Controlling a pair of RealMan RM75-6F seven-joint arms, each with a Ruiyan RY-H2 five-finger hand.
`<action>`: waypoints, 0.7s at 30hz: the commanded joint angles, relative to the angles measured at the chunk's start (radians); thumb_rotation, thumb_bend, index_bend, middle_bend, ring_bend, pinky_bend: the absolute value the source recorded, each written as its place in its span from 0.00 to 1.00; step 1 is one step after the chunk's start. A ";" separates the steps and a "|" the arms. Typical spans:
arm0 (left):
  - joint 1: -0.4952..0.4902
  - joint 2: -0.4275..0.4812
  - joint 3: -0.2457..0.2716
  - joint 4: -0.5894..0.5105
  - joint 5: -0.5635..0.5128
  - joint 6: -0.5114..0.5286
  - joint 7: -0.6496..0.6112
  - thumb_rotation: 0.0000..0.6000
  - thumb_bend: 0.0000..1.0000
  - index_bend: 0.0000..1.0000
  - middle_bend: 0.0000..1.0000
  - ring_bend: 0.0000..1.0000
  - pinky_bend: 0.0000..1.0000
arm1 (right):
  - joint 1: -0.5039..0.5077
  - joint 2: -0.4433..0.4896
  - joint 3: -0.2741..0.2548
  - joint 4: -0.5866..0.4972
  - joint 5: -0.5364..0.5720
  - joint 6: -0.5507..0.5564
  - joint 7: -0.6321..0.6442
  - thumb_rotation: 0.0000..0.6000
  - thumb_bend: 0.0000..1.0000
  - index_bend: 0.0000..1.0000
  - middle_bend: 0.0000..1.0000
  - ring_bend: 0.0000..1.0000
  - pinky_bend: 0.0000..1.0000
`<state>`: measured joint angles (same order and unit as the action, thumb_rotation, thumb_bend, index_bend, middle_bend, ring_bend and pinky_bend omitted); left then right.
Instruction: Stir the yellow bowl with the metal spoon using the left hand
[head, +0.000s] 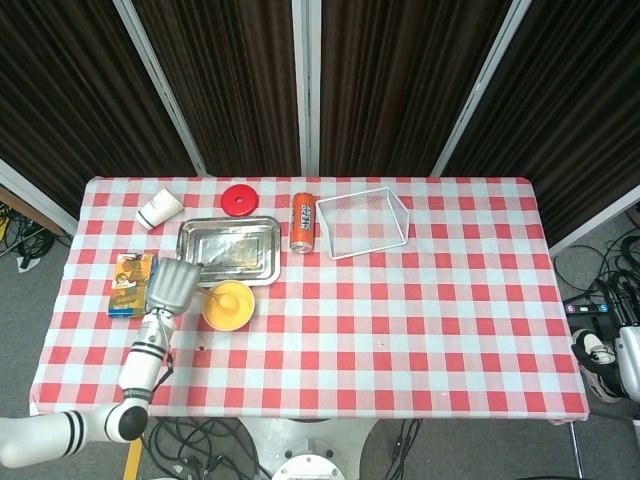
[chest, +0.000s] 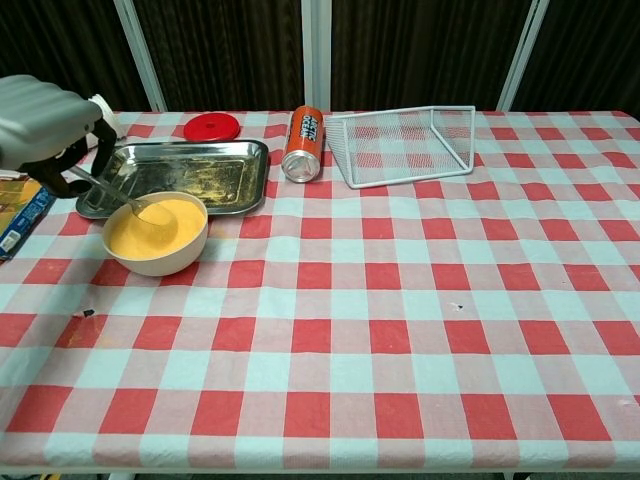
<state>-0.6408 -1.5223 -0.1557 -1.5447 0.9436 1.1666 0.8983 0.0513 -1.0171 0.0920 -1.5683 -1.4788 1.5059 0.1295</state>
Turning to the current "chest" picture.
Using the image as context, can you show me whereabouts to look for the silver metal spoon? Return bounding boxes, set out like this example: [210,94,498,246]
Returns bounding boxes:
[69,164,176,227]

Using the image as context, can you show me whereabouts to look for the white wire mesh basket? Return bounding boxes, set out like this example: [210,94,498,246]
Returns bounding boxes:
[325,104,476,190]

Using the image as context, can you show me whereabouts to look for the yellow bowl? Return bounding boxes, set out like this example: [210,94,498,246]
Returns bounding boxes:
[102,191,210,278]

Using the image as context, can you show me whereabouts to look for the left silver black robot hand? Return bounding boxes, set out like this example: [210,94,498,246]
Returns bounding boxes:
[0,74,121,199]

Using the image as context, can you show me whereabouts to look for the red round plastic lid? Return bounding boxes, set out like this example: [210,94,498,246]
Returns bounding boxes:
[182,113,242,142]

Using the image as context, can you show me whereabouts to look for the red white checkered tablecloth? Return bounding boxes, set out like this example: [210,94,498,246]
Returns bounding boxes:
[0,109,640,476]

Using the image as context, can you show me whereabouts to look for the white partition post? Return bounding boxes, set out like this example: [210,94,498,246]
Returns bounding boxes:
[113,0,168,112]
[301,0,334,112]
[496,0,551,112]

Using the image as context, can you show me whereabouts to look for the stacked white paper cups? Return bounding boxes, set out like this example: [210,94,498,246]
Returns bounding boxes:
[89,93,126,142]

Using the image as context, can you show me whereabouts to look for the dark brown curtain panel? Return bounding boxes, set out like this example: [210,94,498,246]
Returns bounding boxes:
[514,0,640,114]
[0,0,154,112]
[329,0,530,112]
[133,0,306,112]

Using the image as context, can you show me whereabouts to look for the orange soda can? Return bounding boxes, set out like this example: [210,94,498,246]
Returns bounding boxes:
[281,105,325,184]

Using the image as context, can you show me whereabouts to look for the stainless steel rectangular tray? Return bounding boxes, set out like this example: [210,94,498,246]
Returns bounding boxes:
[75,139,271,220]

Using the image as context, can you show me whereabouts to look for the yellow powder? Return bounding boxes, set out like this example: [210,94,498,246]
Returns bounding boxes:
[108,198,206,260]

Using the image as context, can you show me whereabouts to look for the yellow blue cardboard box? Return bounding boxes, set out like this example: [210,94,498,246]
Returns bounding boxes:
[0,172,57,261]

